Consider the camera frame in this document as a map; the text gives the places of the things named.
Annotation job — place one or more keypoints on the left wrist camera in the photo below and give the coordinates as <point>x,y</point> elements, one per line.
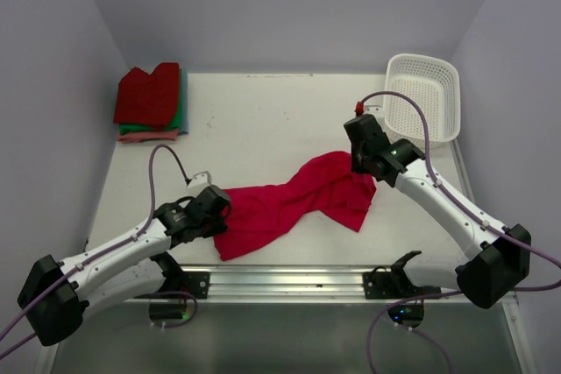
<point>199,182</point>

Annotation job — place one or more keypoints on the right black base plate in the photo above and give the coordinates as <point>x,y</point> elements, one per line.
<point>381,286</point>

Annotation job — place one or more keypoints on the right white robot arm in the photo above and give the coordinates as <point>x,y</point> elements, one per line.
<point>487,267</point>

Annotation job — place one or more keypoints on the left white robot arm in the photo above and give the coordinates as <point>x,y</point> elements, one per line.
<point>58,296</point>

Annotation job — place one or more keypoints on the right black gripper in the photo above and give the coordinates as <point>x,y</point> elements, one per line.
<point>356,165</point>

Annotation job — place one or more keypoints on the blue folded shirt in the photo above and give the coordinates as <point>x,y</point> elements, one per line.
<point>184,102</point>

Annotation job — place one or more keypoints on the pink red t shirt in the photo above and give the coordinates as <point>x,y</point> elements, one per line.
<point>261,214</point>

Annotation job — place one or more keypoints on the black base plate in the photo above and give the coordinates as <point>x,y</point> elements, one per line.
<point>381,286</point>
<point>196,283</point>

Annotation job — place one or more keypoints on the white plastic basket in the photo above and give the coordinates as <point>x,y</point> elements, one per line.
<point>433,84</point>

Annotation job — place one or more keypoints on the salmon folded shirt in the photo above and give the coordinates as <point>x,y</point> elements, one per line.
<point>146,136</point>

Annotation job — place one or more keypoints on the aluminium mounting rail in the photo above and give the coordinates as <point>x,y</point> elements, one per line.
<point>322,284</point>

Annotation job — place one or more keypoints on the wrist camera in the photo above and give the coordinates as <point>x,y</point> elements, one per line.
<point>199,182</point>
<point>362,108</point>

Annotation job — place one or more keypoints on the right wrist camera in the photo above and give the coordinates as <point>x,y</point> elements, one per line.
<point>362,108</point>

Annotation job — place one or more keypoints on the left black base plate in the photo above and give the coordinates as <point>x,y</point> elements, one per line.
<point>196,283</point>

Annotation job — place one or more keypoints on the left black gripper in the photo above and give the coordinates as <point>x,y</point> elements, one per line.
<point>218,227</point>

